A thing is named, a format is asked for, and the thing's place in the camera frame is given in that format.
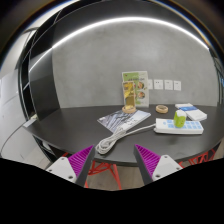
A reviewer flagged round wooden tape ring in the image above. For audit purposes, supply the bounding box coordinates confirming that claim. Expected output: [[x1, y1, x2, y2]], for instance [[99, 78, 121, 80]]
[[155, 104, 169, 114]]

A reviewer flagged grey printed magazine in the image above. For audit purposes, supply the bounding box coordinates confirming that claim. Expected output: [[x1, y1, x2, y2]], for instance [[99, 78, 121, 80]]
[[98, 110, 151, 133]]

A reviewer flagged white coiled power cable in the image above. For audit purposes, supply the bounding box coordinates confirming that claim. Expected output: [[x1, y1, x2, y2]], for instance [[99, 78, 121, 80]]
[[95, 123, 157, 156]]

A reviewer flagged red metal chair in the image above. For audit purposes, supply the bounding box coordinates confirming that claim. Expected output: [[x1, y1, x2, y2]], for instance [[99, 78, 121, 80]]
[[62, 152, 123, 191], [186, 149, 216, 165]]

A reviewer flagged white power strip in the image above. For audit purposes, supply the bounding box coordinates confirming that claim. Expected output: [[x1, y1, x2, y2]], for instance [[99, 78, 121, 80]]
[[154, 118, 204, 135]]

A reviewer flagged white wall socket panel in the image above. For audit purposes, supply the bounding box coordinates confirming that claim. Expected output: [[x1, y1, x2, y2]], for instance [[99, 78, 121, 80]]
[[174, 81, 181, 91], [164, 80, 173, 90], [154, 79, 163, 90]]

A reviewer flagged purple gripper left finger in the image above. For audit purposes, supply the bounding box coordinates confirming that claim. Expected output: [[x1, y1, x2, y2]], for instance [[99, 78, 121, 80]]
[[45, 144, 97, 188]]

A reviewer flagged black shelf cabinet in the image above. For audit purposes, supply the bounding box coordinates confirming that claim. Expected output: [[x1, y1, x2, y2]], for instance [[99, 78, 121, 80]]
[[18, 9, 63, 123]]

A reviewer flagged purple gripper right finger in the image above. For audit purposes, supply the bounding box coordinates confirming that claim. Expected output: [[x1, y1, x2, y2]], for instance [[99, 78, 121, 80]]
[[133, 143, 184, 186]]

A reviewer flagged gold card on wooden stand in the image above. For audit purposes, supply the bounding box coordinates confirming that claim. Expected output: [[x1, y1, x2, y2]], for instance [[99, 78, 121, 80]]
[[122, 81, 136, 113]]

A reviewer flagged white blue box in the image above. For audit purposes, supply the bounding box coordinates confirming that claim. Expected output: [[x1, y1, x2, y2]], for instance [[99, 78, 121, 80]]
[[175, 103, 207, 121]]

